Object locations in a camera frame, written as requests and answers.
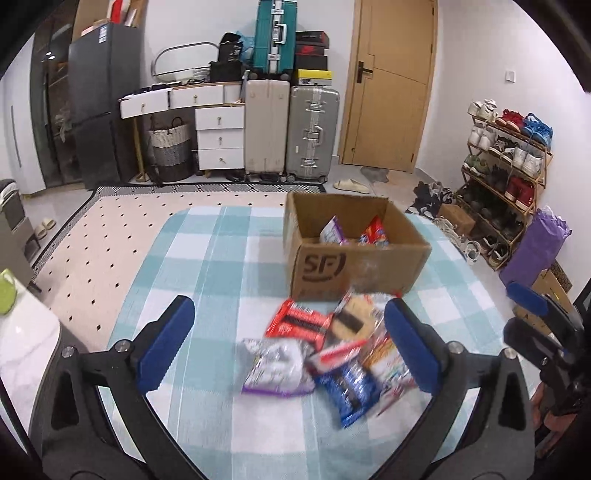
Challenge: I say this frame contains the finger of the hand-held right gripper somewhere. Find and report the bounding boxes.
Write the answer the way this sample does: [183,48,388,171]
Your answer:
[505,281,586,343]
[503,318,570,371]

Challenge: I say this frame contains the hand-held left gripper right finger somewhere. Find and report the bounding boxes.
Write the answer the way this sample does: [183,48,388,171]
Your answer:
[383,298,536,480]

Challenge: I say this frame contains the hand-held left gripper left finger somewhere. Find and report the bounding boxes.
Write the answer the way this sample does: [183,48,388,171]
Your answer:
[30,295,206,480]

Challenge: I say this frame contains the red and white snack bag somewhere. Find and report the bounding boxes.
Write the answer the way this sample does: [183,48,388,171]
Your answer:
[362,337,419,416]

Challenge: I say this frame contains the blue snack packet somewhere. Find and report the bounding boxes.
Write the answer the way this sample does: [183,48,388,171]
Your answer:
[316,360,384,429]

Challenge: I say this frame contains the white packet with red edges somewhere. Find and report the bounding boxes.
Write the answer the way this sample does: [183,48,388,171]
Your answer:
[307,339,370,372]

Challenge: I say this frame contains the silver and purple snack packet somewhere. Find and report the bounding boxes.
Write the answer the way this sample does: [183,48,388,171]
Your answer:
[240,337,317,398]

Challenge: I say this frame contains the flattened cardboard pieces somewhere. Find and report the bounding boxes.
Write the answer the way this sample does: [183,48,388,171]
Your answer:
[512,261,575,333]

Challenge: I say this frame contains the purple bag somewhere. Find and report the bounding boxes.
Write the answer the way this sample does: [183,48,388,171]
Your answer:
[499,207,572,289]

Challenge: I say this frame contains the yellow sponge packet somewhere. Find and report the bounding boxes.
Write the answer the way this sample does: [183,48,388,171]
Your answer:
[330,291,386,342]

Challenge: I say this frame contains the blue checked tablecloth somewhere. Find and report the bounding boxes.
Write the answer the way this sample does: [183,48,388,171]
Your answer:
[99,203,522,480]

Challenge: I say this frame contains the small brown cardboard box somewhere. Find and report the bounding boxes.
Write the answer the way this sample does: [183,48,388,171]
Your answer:
[438,203,476,236]

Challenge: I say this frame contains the group of assorted shoes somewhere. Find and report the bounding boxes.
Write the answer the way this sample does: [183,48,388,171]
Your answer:
[464,98,554,268]

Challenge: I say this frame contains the red packet with black stripe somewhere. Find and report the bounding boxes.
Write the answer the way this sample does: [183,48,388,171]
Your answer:
[265,298,334,344]

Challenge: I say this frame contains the red and orange snack packet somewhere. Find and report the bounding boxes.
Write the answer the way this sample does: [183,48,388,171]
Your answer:
[359,216,389,247]

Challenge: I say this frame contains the wooden shoe rack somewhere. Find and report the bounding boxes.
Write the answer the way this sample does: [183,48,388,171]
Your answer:
[455,99,554,271]

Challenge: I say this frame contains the beige dotted rug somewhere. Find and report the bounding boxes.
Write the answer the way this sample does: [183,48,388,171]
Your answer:
[30,182,326,354]

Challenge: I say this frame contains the purple and white snack packet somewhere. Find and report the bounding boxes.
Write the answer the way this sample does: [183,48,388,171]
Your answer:
[320,216,349,245]

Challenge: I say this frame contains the pile of dark shoes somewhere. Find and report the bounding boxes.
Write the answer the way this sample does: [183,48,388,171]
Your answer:
[406,181,458,217]

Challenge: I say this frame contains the white marble table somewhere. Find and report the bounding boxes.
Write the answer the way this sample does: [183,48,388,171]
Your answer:
[0,272,62,416]

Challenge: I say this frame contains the green object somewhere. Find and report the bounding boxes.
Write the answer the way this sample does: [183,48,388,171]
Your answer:
[0,268,19,315]

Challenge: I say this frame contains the woven laundry basket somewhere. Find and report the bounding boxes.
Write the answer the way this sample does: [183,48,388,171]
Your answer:
[148,116,194,183]

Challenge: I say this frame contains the white drawer dresser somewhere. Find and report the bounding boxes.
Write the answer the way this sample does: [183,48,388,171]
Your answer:
[119,80,246,178]

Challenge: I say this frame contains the silver suitcase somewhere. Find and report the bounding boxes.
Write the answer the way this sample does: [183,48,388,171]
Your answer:
[285,84,341,183]

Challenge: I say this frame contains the beige suitcase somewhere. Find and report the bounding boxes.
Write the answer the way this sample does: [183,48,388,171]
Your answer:
[243,78,291,178]

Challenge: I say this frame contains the black refrigerator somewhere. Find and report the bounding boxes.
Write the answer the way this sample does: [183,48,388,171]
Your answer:
[68,23,143,191]

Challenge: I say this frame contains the wooden door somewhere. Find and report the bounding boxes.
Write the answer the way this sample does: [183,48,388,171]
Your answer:
[338,0,438,174]

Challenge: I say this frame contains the glass door cabinet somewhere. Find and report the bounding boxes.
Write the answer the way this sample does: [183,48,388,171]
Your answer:
[28,18,86,190]

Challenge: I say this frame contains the oval silver-framed mirror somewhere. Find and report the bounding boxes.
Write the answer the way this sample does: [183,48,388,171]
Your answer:
[151,41,220,86]

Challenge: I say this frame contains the blue plastic bag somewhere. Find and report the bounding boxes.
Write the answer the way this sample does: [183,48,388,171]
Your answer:
[235,30,257,65]

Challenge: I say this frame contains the teal suitcase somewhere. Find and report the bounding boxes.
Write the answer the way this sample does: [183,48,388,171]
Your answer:
[253,0,298,77]

